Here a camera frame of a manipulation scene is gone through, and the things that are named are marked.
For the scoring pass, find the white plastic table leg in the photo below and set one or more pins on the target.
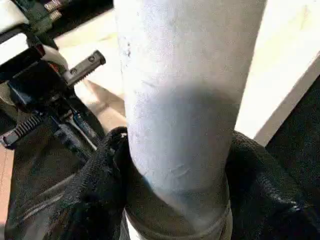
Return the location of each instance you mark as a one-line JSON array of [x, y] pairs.
[[185, 100]]

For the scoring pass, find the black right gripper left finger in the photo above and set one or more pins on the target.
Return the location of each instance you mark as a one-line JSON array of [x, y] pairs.
[[90, 200]]

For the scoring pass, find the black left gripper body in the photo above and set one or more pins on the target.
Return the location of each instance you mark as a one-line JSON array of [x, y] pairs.
[[45, 95]]

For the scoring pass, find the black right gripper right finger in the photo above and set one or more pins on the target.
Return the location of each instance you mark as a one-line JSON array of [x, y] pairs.
[[270, 200]]

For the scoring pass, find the white plastic table top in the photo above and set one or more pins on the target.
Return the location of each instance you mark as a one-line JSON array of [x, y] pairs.
[[280, 60]]

